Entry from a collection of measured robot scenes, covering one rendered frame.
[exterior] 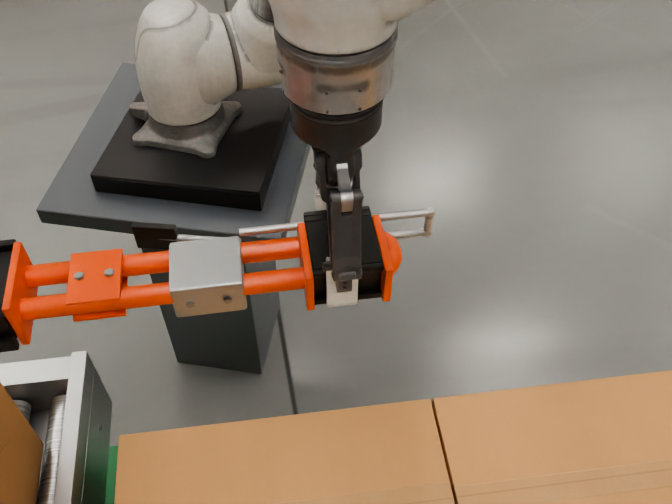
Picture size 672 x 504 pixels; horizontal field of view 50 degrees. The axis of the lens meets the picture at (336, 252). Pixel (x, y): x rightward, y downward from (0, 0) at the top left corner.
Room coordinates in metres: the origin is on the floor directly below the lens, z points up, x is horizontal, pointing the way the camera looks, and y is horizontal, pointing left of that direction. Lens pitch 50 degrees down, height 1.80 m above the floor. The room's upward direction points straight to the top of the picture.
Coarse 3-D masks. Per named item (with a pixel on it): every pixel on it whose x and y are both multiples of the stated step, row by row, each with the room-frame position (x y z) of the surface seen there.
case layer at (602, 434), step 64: (576, 384) 0.72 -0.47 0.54; (640, 384) 0.72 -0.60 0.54; (128, 448) 0.58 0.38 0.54; (192, 448) 0.58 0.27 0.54; (256, 448) 0.58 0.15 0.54; (320, 448) 0.58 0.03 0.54; (384, 448) 0.58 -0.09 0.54; (448, 448) 0.58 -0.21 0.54; (512, 448) 0.58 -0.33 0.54; (576, 448) 0.58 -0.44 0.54; (640, 448) 0.58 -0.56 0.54
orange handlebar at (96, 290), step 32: (96, 256) 0.45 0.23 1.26; (128, 256) 0.45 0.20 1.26; (160, 256) 0.45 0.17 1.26; (256, 256) 0.46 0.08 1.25; (288, 256) 0.46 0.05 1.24; (96, 288) 0.41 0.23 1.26; (128, 288) 0.42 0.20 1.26; (160, 288) 0.42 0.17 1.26; (256, 288) 0.42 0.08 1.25; (288, 288) 0.42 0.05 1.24
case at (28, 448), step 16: (0, 384) 0.58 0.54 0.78; (0, 400) 0.56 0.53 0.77; (0, 416) 0.54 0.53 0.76; (16, 416) 0.57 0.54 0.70; (0, 432) 0.52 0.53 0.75; (16, 432) 0.55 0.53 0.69; (32, 432) 0.58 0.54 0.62; (0, 448) 0.49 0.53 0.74; (16, 448) 0.52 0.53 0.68; (32, 448) 0.55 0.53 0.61; (0, 464) 0.47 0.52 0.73; (16, 464) 0.50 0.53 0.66; (32, 464) 0.53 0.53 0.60; (0, 480) 0.45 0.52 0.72; (16, 480) 0.48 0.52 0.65; (32, 480) 0.51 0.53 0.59; (0, 496) 0.43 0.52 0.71; (16, 496) 0.45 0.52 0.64; (32, 496) 0.48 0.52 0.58
